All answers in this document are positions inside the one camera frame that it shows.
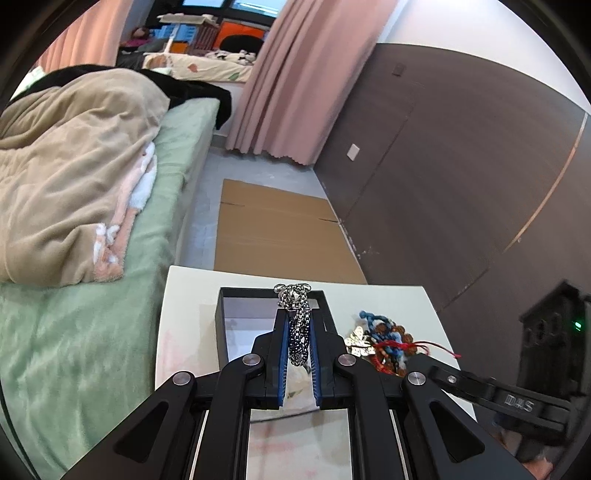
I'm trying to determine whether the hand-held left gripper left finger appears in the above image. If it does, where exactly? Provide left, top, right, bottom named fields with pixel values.
left=60, top=310, right=287, bottom=480

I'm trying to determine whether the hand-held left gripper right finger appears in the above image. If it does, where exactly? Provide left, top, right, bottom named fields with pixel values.
left=312, top=310, right=532, bottom=480

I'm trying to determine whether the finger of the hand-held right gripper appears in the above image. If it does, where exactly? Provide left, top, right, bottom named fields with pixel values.
left=427, top=364, right=571, bottom=435

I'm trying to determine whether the black and silver beaded bracelet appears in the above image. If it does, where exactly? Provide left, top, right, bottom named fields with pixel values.
left=273, top=282, right=311, bottom=368

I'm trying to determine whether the silver charm pendant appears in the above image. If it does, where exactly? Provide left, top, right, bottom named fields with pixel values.
left=344, top=327, right=376, bottom=357

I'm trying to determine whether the black jewelry box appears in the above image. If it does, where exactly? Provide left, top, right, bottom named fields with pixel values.
left=215, top=286, right=345, bottom=371

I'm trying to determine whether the blue cord bracelet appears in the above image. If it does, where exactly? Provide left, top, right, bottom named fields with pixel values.
left=359, top=309, right=408, bottom=366

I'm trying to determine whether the red string bracelet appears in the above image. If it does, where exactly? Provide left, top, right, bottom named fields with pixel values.
left=368, top=339, right=463, bottom=376

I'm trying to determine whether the flat cardboard sheet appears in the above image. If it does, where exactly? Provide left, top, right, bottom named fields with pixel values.
left=213, top=178, right=368, bottom=285

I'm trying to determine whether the green bed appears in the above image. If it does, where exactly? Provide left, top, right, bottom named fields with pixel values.
left=0, top=99, right=221, bottom=480

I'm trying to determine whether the beige fleece blanket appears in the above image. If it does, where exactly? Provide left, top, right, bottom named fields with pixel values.
left=0, top=71, right=171, bottom=285

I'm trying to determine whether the pink curtain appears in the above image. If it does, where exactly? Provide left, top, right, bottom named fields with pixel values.
left=33, top=0, right=136, bottom=75
left=225, top=0, right=400, bottom=167

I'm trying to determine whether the black cloth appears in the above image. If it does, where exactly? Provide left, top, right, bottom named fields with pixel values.
left=42, top=65, right=233, bottom=131

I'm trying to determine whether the cream printed blanket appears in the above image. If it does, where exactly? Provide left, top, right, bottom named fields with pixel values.
left=142, top=50, right=256, bottom=84

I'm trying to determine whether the black chair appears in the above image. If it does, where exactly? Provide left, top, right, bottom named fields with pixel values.
left=219, top=34, right=265, bottom=54

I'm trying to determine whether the plush doll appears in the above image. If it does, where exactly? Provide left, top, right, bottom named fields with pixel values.
left=120, top=26, right=158, bottom=52

